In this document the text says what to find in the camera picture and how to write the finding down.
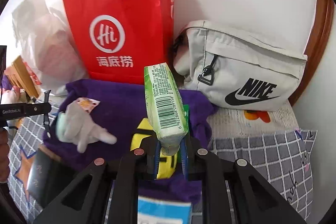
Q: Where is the blue tissue pack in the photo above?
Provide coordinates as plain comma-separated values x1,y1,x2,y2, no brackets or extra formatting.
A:
137,195,193,224

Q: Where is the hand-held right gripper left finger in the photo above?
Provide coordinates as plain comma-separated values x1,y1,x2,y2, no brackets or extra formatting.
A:
33,140,161,224

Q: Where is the wooden door frame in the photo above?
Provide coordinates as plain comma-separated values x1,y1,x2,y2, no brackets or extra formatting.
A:
289,0,335,106

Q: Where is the red paper bag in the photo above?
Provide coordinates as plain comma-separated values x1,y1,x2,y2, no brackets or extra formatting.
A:
62,0,175,85

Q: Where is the small pale green packet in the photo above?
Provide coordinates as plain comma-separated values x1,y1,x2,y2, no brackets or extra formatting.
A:
55,112,66,140

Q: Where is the grey waist bag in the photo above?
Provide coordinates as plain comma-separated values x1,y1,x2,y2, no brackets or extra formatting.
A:
172,20,308,111

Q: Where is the green tissue pack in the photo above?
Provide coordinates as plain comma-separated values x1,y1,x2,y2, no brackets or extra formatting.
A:
144,63,190,156

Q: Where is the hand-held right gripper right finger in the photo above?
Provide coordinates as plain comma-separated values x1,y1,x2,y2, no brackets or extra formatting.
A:
180,135,307,224

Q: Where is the person's left hand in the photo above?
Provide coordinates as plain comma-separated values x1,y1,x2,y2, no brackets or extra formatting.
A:
0,131,10,182

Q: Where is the purple plush toy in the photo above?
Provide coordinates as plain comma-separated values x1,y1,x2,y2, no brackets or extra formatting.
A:
1,74,13,92

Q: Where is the grey checked star cloth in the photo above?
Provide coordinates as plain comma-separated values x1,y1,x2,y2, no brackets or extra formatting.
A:
7,106,318,224

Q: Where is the purple fabric storage box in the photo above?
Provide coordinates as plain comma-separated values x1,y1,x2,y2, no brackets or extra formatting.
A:
42,79,218,203

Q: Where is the yellow and black pouch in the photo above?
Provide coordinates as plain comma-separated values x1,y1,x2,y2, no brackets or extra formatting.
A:
131,118,181,180

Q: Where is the small orange printed packet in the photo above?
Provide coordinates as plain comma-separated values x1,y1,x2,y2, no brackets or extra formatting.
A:
76,97,101,112

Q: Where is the white plastic shopping bag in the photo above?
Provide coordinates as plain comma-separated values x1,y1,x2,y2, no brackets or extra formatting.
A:
12,0,90,97

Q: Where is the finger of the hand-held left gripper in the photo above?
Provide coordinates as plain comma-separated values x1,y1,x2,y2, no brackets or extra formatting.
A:
24,90,53,138

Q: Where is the wooden bed headboard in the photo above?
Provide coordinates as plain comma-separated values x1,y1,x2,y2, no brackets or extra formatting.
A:
12,55,41,97

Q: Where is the dark tin box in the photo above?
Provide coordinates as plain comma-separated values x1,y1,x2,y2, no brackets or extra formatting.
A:
26,147,76,210

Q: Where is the white plush toy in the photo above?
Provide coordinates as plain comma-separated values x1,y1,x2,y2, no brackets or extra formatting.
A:
56,102,118,153

